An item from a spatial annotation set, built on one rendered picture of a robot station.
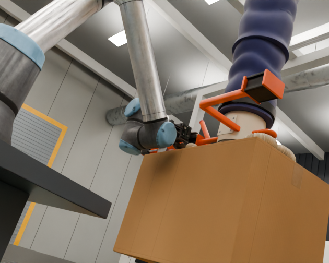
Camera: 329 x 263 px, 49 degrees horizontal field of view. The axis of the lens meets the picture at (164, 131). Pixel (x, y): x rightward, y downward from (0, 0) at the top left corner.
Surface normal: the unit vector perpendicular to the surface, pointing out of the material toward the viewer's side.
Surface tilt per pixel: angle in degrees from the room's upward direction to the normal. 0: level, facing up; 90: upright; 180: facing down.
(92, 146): 90
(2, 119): 69
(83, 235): 90
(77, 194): 90
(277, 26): 99
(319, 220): 91
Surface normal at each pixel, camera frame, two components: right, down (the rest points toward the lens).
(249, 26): -0.74, -0.26
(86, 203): 0.87, 0.07
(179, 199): -0.76, -0.43
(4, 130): 0.98, -0.16
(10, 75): 0.72, -0.11
